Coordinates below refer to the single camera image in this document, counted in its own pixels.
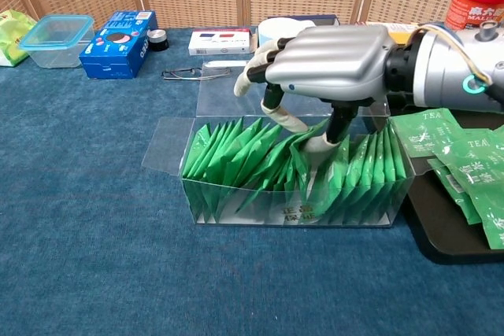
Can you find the transparent plastic box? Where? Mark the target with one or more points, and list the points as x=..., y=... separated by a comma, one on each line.
x=167, y=143

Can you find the small black silver jar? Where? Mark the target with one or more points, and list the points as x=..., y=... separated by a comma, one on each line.
x=158, y=41

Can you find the thin-framed eyeglasses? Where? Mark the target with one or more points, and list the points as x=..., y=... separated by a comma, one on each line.
x=181, y=73

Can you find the blue-lidded clear food container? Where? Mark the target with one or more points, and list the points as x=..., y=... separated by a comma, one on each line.
x=55, y=43

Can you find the green tea bag sachet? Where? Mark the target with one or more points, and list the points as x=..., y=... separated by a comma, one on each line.
x=453, y=190
x=429, y=131
x=494, y=214
x=472, y=163
x=500, y=133
x=315, y=186

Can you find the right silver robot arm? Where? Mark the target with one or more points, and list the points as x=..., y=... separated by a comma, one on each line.
x=445, y=68

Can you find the black plastic tray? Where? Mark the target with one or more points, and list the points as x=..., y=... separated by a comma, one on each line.
x=445, y=237

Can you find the row of green tea bags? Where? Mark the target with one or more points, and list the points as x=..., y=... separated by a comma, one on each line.
x=236, y=163

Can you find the green snack bag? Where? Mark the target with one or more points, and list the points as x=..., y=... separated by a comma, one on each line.
x=13, y=37

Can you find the white red blue card box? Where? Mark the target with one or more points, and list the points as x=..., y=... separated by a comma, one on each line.
x=220, y=41

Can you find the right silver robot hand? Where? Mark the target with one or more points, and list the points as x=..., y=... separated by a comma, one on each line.
x=330, y=60

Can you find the red orange round canister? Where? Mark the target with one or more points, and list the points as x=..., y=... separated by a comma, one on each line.
x=474, y=5

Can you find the blue Oreo cookie box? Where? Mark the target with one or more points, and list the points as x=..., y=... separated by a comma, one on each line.
x=114, y=49

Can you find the blue carpet table cover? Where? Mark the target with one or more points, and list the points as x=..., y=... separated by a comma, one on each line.
x=98, y=233

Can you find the brown orange snack pack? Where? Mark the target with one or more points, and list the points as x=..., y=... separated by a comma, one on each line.
x=401, y=33

